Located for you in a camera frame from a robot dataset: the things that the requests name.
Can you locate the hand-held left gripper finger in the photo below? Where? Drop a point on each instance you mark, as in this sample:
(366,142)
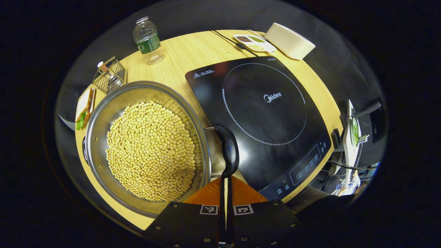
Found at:
(229,213)
(222,213)

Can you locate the black induction cooktop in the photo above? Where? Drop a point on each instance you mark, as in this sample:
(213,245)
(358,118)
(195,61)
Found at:
(265,137)

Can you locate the pile of yellow soybeans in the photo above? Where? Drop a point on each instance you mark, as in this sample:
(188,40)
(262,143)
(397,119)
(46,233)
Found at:
(151,151)

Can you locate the white and green object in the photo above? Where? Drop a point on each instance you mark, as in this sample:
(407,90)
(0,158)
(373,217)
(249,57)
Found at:
(352,155)

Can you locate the white divided dish of beans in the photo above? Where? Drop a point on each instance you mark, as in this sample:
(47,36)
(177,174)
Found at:
(255,43)

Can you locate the sandwich with lettuce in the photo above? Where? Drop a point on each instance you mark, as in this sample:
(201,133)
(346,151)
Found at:
(84,106)

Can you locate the white toaster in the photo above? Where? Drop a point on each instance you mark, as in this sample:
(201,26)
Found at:
(289,39)

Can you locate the clear plastic bottle green label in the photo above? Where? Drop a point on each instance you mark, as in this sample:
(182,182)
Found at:
(148,41)

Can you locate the small seasoning shaker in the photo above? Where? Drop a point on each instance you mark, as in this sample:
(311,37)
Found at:
(103,68)

